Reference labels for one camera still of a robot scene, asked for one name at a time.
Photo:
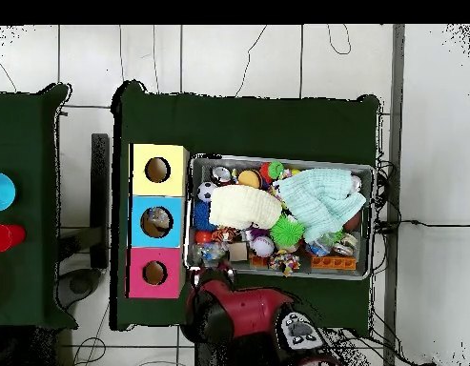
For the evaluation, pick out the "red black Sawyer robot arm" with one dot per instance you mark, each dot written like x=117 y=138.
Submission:
x=249 y=309

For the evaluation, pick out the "small green spiky toy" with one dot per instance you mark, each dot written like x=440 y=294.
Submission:
x=275 y=169

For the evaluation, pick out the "cream waffle cloth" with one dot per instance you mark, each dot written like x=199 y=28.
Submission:
x=242 y=207

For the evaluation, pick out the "dark green tablecloth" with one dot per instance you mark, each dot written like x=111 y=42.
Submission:
x=238 y=126

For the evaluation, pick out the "white baseball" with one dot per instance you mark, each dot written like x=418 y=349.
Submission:
x=263 y=246

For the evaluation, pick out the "mint green waffle cloth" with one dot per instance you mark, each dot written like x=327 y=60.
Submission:
x=318 y=202

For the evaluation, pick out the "blue spiky ball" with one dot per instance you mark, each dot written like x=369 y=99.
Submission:
x=202 y=217

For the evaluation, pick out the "blue cup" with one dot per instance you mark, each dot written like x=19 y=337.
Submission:
x=2 y=192

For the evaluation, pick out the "orange plastic block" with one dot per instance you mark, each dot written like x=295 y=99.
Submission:
x=333 y=262

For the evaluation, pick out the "shallow metal mesh bin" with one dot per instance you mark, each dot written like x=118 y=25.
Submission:
x=257 y=268

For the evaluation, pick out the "silver drink can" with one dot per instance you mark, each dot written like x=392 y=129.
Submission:
x=221 y=175

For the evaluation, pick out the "black white soccer ball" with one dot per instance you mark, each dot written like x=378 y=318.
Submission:
x=206 y=191

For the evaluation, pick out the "red cup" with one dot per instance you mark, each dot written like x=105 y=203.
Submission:
x=5 y=238

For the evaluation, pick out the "large green spiky eyed toy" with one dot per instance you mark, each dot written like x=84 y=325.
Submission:
x=286 y=231

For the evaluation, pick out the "wooden box with three holes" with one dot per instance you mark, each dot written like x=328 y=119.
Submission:
x=139 y=183

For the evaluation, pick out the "grey rounded base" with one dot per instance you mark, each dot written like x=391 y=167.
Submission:
x=80 y=286

